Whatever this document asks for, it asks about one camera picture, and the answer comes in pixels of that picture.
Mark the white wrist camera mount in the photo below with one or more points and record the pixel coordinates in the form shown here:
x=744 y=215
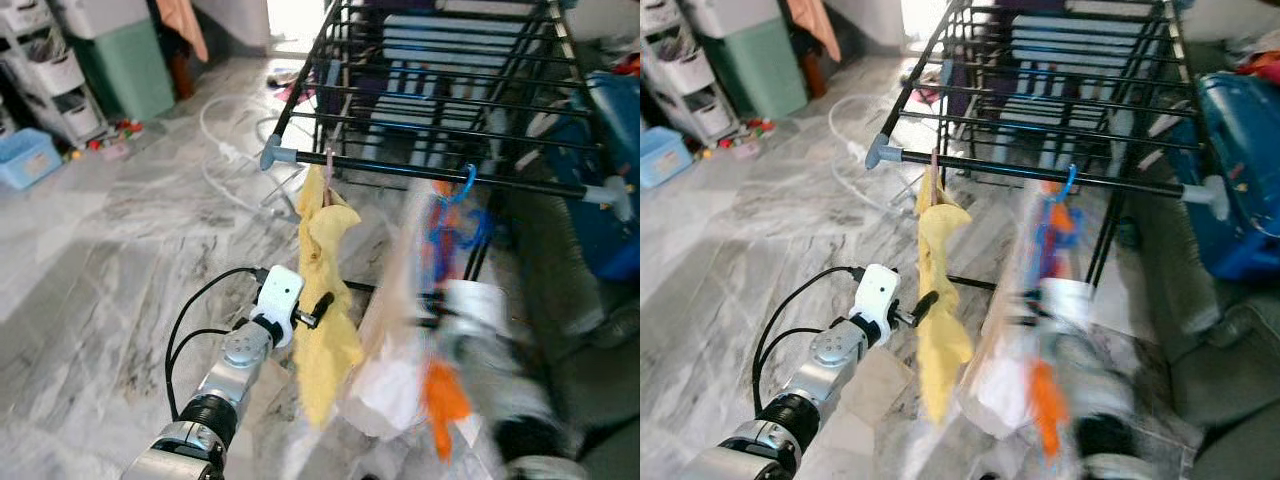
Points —
x=278 y=295
x=475 y=305
x=1070 y=300
x=878 y=295

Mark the white storage shelf unit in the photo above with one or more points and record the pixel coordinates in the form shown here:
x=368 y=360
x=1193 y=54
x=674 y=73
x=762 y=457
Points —
x=50 y=70
x=690 y=70

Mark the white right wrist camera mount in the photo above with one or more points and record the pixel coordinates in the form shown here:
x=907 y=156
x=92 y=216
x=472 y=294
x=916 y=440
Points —
x=1070 y=300
x=475 y=305

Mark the orange hanging cloth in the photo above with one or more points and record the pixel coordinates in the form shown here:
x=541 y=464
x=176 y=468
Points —
x=815 y=25
x=185 y=25

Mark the green waste bin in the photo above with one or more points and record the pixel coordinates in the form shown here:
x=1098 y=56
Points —
x=760 y=60
x=125 y=65

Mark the light blue plastic bin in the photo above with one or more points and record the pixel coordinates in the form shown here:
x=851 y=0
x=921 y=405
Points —
x=662 y=155
x=25 y=158

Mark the black metal drying rack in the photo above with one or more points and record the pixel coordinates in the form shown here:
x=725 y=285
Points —
x=440 y=90
x=1060 y=90

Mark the yellow polo shirt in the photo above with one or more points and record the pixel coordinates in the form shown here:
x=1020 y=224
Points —
x=325 y=290
x=942 y=290

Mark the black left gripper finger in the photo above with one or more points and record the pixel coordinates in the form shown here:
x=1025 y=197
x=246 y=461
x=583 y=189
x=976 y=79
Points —
x=922 y=305
x=318 y=308

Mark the white t-shirt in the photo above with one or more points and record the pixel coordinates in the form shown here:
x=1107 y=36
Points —
x=1005 y=340
x=395 y=340

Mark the orange shirt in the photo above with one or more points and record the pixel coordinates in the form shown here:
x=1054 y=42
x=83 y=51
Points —
x=445 y=395
x=1045 y=400

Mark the scattered floor toys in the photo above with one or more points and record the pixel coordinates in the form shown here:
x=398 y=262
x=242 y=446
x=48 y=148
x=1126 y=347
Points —
x=110 y=135
x=745 y=135

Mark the blue plastic hanger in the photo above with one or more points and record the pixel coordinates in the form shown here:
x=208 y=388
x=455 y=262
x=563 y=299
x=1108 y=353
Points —
x=1068 y=185
x=462 y=185
x=1055 y=235
x=455 y=235

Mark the brown hanger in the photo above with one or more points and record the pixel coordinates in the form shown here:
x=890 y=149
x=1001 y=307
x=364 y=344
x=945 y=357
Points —
x=328 y=170
x=935 y=170

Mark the red cloth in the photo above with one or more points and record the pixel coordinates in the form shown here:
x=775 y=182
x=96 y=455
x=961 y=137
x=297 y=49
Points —
x=628 y=65
x=1262 y=65

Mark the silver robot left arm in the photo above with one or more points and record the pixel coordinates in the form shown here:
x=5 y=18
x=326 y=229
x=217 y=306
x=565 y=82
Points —
x=830 y=370
x=230 y=375

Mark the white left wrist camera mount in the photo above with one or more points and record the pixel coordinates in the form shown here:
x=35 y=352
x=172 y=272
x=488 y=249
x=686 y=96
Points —
x=878 y=295
x=278 y=295

